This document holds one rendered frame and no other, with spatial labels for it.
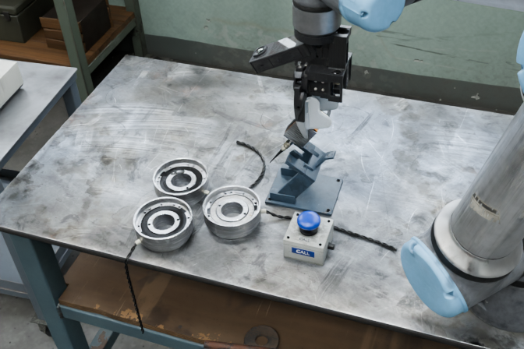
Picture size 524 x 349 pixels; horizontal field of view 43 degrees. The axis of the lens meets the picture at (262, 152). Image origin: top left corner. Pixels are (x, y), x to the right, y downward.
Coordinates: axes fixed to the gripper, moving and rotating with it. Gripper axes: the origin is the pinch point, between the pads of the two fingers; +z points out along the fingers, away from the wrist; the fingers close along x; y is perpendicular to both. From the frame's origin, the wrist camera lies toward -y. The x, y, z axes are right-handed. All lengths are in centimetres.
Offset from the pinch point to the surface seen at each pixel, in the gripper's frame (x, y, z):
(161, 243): -21.7, -19.8, 13.1
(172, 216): -15.1, -20.6, 13.4
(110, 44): 125, -119, 74
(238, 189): -5.7, -11.1, 12.9
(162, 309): -16, -26, 41
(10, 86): 27, -86, 24
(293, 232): -14.5, 1.8, 11.7
